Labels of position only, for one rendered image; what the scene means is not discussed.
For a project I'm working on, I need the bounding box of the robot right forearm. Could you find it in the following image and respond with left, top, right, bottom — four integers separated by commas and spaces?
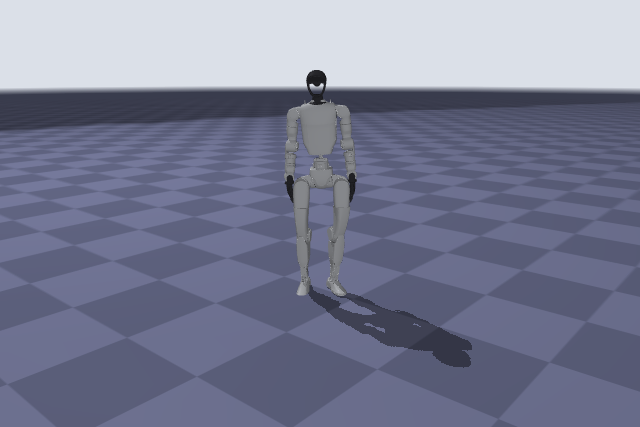
284, 141, 296, 182

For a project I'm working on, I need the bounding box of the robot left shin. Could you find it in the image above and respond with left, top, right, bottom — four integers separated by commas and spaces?
328, 235, 345, 282

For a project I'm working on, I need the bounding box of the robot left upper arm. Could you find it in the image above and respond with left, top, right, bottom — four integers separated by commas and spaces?
335, 105, 353, 150

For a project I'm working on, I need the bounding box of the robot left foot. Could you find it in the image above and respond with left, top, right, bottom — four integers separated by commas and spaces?
326, 277, 347, 296

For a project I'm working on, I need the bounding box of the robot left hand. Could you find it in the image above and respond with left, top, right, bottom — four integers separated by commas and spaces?
348, 173, 357, 202

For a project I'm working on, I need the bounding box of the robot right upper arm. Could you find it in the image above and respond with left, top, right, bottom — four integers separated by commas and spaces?
286, 106, 301, 152

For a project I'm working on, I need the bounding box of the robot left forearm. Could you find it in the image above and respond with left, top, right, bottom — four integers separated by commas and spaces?
344, 139, 357, 179

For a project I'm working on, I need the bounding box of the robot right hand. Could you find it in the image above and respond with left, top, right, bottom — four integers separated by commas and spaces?
285, 175, 294, 203

